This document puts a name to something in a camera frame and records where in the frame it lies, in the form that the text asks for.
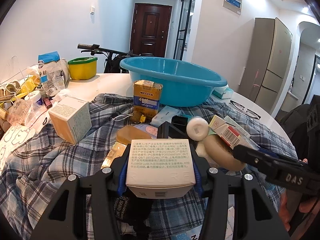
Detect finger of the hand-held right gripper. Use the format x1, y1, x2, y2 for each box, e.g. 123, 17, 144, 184
233, 144, 308, 178

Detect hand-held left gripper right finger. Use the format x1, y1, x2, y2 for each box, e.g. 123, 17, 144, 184
191, 142, 290, 240

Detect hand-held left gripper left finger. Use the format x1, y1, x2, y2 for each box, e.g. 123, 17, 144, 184
30, 150, 128, 240

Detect beige round case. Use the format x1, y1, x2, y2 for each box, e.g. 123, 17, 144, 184
200, 134, 247, 172

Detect black sock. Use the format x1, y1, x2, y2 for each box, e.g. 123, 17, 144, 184
112, 190, 155, 230

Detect white box with grey print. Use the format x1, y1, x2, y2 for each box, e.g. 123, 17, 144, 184
125, 139, 197, 199

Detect blue face mask packet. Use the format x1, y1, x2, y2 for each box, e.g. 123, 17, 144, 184
175, 226, 225, 240

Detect white box with orange side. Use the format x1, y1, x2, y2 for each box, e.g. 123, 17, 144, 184
48, 97, 92, 145

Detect blue plastic basin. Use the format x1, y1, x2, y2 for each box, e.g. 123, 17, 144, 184
119, 56, 228, 107

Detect white round desktop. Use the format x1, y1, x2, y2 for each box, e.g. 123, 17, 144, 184
0, 73, 284, 155

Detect person's right hand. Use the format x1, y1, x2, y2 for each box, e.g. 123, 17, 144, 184
279, 189, 320, 229

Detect gold foil packet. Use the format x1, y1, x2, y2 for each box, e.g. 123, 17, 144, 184
100, 141, 128, 169

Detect white box with red script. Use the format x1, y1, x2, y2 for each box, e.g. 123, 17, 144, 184
209, 115, 242, 148

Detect white box with teal print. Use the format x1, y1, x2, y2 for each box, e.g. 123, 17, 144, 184
224, 116, 250, 138

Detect black rimmed glasses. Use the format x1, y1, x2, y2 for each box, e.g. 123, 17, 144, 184
229, 100, 261, 120

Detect amber soap bar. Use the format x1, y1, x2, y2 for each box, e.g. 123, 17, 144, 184
116, 126, 140, 145

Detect dark jacket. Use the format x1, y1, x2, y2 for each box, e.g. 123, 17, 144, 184
277, 104, 310, 143

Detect baby print packet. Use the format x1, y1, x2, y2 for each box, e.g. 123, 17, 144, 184
134, 123, 158, 138

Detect blue plaid shirt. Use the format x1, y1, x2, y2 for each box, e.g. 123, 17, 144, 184
0, 94, 298, 240

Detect white soft tissue pack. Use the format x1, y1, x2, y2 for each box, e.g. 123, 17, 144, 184
212, 85, 234, 99

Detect light blue wipes packet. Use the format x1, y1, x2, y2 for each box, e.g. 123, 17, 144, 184
150, 106, 179, 127

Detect gold cigarette box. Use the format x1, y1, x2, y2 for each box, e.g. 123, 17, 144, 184
132, 79, 163, 123

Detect beige tall refrigerator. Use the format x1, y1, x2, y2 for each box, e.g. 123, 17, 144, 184
237, 17, 293, 105

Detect crumpled white tissue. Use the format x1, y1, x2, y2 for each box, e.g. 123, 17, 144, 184
54, 89, 70, 100

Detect white bear sticker sheet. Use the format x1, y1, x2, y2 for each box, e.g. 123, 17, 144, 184
0, 125, 37, 170

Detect yellow container with green lid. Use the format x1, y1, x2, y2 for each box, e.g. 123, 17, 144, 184
67, 57, 98, 80

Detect small white jar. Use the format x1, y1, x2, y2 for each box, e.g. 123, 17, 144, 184
27, 90, 43, 105

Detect white plastic bag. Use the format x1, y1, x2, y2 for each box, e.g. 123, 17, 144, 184
60, 58, 70, 84

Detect clear plastic bag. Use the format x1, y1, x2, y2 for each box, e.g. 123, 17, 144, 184
6, 97, 38, 127

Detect blue white sugar bag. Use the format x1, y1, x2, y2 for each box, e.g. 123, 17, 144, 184
37, 51, 66, 97

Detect yellow plastic bag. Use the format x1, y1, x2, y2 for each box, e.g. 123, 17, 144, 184
19, 76, 40, 94

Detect beige cloth bag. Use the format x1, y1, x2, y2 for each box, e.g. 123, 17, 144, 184
0, 80, 22, 98

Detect dark red entrance door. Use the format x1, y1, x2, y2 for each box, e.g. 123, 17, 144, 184
130, 3, 173, 58

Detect black framed glass door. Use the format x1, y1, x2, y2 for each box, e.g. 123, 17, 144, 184
173, 0, 198, 60

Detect yellow charm with string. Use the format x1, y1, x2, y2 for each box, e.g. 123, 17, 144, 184
114, 112, 147, 124

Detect bicycle handlebar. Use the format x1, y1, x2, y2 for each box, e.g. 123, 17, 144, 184
77, 44, 137, 74

